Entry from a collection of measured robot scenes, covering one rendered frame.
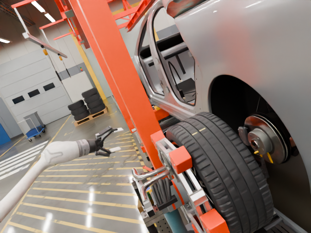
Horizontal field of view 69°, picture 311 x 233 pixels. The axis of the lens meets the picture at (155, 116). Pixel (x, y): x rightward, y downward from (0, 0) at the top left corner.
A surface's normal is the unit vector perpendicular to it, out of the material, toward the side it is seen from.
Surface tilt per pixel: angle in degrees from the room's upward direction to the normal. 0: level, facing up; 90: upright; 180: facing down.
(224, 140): 38
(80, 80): 90
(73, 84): 90
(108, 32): 90
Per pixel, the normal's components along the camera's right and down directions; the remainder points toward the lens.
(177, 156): -0.17, -0.62
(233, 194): 0.14, -0.07
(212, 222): -0.38, -0.88
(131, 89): 0.25, 0.18
